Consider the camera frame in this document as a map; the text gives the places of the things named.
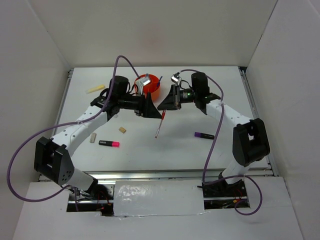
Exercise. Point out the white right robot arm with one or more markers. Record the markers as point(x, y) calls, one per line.
point(250, 142)

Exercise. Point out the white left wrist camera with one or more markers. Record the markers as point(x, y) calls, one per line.
point(143, 81)

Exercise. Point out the white foil-covered panel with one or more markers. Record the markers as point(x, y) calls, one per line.
point(158, 198)

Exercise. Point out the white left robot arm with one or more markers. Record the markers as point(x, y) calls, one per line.
point(53, 156)

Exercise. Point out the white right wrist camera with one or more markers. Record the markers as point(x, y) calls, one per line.
point(176, 78)

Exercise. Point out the small tan eraser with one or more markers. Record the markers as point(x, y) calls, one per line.
point(123, 130)

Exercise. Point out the red pen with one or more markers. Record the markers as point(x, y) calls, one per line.
point(160, 124)

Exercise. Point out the pink highlighter marker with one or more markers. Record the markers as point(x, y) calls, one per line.
point(107, 143)

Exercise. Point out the purple highlighter marker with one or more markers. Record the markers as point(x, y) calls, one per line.
point(204, 135)

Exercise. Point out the orange round organizer container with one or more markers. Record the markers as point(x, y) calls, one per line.
point(150, 88)

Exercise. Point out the yellow glue stick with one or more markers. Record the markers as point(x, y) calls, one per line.
point(95, 89)

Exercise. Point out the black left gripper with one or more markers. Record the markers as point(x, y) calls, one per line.
point(146, 108)

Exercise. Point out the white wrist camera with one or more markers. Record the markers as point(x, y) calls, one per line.
point(143, 81)
point(176, 78)

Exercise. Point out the beige eraser block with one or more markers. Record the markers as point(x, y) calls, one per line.
point(93, 137)

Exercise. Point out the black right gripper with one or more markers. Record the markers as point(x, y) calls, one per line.
point(172, 102)

